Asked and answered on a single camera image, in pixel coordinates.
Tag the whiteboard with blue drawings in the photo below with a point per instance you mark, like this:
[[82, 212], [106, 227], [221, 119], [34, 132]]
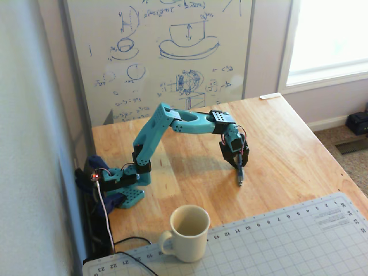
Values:
[[158, 74]]

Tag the floor vent grille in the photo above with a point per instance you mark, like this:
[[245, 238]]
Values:
[[352, 147]]

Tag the white baseboard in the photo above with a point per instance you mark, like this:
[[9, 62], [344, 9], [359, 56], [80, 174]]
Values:
[[327, 123]]

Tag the grey gridded cutting mat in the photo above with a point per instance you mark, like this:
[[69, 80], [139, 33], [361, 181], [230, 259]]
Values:
[[273, 244]]

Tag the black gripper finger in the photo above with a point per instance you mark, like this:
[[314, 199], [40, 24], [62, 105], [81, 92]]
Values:
[[230, 156], [245, 155]]

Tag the black pen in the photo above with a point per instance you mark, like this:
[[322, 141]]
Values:
[[239, 178]]

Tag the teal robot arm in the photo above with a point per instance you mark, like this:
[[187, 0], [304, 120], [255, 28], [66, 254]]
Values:
[[149, 135]]

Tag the cream ceramic mug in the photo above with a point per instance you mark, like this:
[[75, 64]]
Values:
[[189, 247]]

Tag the teal gripper body black motor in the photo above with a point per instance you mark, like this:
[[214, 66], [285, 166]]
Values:
[[230, 156]]

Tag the black box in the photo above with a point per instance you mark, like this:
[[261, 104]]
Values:
[[358, 123]]

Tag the bright window white frame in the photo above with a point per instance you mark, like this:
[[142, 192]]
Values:
[[330, 43]]

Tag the blue table clamp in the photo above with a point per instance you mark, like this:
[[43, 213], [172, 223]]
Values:
[[110, 202]]

